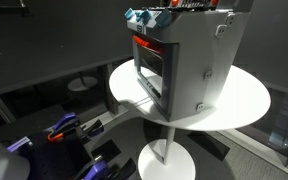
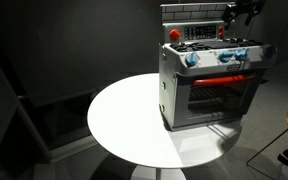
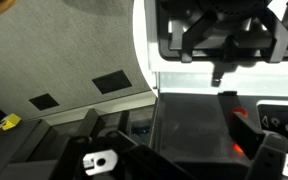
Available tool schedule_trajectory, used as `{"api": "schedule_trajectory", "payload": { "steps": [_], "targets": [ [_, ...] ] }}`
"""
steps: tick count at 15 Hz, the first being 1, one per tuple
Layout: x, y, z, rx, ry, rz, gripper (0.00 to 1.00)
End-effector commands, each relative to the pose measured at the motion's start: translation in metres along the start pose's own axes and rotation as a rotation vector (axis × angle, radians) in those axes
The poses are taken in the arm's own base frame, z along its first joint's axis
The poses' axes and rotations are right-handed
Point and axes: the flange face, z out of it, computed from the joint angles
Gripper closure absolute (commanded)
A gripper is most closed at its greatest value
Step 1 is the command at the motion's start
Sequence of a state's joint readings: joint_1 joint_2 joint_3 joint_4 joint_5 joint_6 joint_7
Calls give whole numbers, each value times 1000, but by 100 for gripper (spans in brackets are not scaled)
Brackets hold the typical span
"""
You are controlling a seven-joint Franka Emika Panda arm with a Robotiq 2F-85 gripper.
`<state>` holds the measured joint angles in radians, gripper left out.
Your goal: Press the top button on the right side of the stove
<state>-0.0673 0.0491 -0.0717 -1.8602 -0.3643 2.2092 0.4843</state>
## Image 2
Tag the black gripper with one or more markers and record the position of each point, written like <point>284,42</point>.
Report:
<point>247,7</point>

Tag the small red stove button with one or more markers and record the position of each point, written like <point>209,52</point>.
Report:
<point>221,35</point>
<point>221,28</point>

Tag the blue stove knob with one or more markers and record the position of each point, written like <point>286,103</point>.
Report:
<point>225,56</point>
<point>240,54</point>
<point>192,59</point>

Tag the red round stove knob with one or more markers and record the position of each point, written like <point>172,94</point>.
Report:
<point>175,34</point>

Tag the grey toy stove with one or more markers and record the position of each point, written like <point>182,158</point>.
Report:
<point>184,100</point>

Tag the white round table base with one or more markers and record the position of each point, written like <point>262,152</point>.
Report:
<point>157,173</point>

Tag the dark diagonal support beam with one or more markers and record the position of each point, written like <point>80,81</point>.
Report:
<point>34,133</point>

